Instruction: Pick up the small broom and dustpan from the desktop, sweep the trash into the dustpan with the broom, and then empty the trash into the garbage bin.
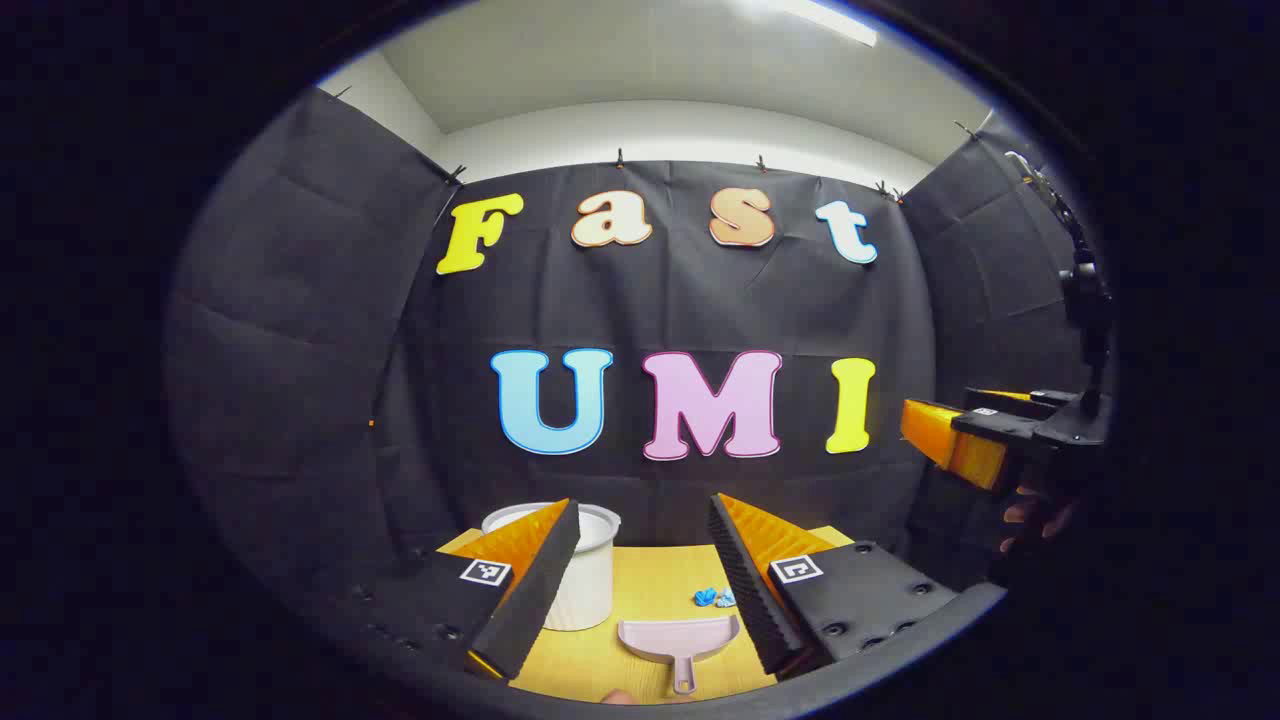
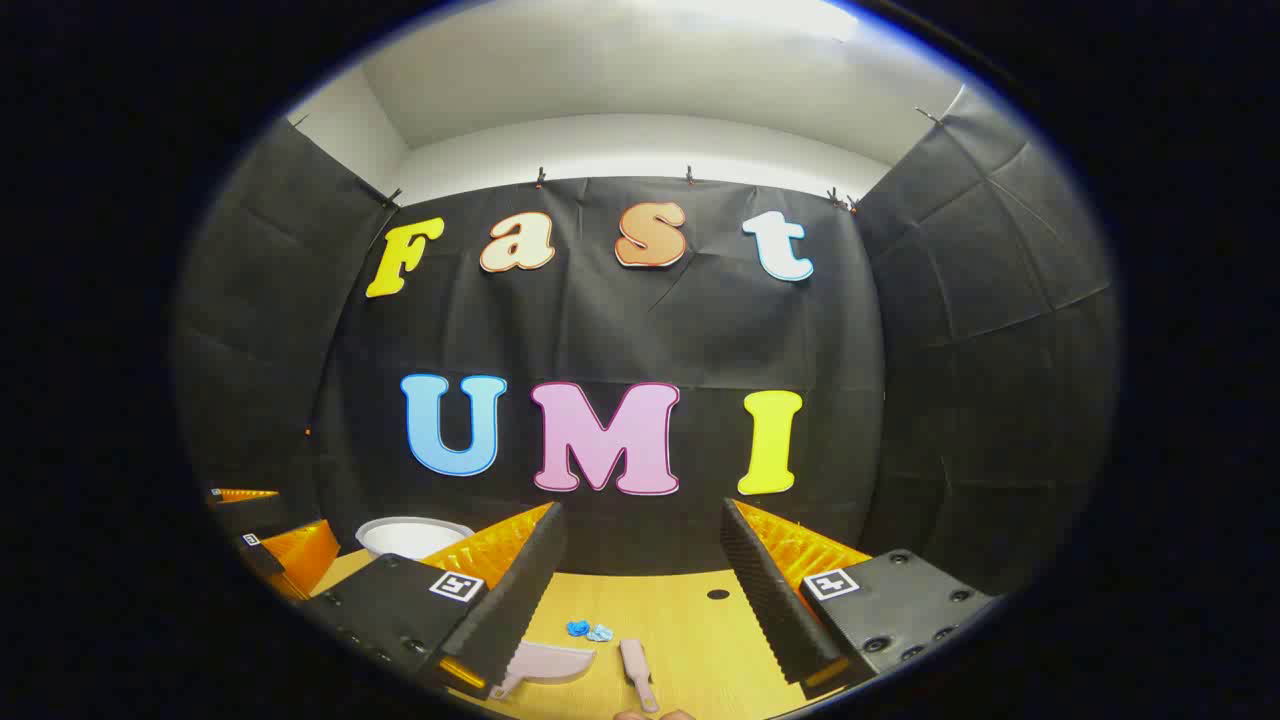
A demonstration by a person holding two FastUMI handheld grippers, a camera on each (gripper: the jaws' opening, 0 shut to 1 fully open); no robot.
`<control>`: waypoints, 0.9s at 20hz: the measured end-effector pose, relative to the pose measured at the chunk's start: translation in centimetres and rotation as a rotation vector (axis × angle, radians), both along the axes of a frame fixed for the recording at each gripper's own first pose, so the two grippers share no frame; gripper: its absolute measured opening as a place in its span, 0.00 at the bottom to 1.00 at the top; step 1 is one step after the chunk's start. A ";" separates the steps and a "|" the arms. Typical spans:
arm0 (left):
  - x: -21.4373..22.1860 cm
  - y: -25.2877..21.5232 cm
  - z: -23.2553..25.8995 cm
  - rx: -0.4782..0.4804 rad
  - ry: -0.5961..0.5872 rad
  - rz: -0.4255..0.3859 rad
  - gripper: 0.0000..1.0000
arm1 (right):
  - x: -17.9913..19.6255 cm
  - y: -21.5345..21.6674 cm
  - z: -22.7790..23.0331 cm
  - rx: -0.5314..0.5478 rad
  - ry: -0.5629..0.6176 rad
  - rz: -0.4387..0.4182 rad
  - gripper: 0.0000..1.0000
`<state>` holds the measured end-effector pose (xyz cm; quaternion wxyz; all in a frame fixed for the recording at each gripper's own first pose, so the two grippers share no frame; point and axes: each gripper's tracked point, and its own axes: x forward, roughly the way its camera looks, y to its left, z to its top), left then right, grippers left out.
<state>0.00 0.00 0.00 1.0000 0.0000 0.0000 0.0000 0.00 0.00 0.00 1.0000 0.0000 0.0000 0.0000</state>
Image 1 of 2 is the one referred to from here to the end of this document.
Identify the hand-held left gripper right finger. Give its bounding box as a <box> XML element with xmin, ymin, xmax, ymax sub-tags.
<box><xmin>707</xmin><ymin>492</ymin><xmax>1009</xmax><ymax>679</ymax></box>

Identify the lavender plastic dustpan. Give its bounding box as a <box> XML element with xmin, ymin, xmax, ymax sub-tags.
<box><xmin>617</xmin><ymin>615</ymin><xmax>742</xmax><ymax>696</ymax></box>

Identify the white garbage bin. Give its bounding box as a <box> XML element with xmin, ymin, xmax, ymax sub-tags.
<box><xmin>482</xmin><ymin>502</ymin><xmax>622</xmax><ymax>632</ymax></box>

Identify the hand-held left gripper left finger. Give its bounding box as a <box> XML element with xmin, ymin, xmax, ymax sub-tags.
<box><xmin>333</xmin><ymin>498</ymin><xmax>583</xmax><ymax>683</ymax></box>

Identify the yellow wooden desktop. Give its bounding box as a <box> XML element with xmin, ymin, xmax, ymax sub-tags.
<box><xmin>437</xmin><ymin>525</ymin><xmax>856</xmax><ymax>706</ymax></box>

